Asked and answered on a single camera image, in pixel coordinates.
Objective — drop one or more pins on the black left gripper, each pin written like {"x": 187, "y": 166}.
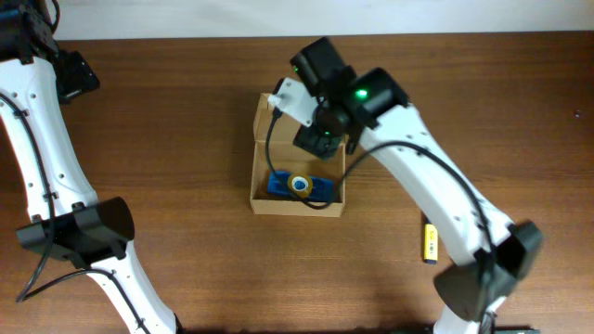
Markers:
{"x": 80, "y": 77}

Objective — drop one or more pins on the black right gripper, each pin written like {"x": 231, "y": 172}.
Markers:
{"x": 311, "y": 138}

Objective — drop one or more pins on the blue whiteboard duster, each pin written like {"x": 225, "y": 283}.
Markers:
{"x": 277, "y": 186}

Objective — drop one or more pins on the yellow tape roll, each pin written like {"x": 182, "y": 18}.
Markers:
{"x": 301, "y": 185}

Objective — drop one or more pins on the brown cardboard box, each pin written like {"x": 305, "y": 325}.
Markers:
{"x": 288, "y": 158}

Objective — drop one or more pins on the yellow highlighter with blue cap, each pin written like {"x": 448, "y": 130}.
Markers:
{"x": 430, "y": 244}

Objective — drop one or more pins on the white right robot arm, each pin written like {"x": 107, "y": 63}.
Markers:
{"x": 490, "y": 253}

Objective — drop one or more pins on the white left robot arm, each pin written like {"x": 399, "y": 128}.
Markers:
{"x": 75, "y": 232}

